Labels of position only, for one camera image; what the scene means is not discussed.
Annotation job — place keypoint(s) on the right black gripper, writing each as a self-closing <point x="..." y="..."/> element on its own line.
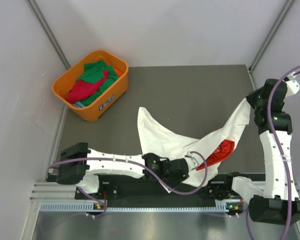
<point x="250" y="97"/>

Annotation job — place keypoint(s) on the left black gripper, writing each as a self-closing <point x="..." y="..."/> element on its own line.
<point x="178" y="179"/>

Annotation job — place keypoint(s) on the white t-shirt red print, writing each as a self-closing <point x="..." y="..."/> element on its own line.
<point x="157" y="139"/>

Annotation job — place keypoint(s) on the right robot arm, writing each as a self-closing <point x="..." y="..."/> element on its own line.
<point x="278" y="202"/>

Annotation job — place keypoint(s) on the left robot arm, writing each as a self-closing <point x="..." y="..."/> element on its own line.
<point x="83" y="167"/>

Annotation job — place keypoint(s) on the orange plastic basket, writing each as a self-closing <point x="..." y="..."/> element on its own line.
<point x="92" y="112"/>

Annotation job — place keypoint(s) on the light blue t-shirt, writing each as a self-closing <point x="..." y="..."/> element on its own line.
<point x="79" y="105"/>

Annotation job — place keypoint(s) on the green t-shirt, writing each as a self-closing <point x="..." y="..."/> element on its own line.
<point x="94" y="72"/>

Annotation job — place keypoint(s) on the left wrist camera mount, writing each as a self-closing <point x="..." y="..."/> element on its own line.
<point x="193" y="160"/>

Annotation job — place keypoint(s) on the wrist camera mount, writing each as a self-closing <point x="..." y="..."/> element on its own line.
<point x="293" y="85"/>
<point x="193" y="160"/>

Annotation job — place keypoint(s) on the right corner frame post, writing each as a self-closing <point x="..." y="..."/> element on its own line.
<point x="288" y="4"/>

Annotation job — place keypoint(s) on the corner frame post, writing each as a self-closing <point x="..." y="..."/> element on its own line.
<point x="48" y="32"/>
<point x="288" y="4"/>

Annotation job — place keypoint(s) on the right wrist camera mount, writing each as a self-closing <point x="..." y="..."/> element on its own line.
<point x="293" y="85"/>

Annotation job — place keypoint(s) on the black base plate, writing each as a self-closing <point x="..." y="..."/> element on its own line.
<point x="124" y="190"/>

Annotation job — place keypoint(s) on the grey cable duct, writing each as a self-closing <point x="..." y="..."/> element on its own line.
<point x="93" y="207"/>

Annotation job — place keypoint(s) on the aluminium frame rail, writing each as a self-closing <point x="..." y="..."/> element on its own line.
<point x="52" y="191"/>

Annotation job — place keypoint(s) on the left corner frame post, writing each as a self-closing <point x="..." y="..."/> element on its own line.
<point x="48" y="32"/>

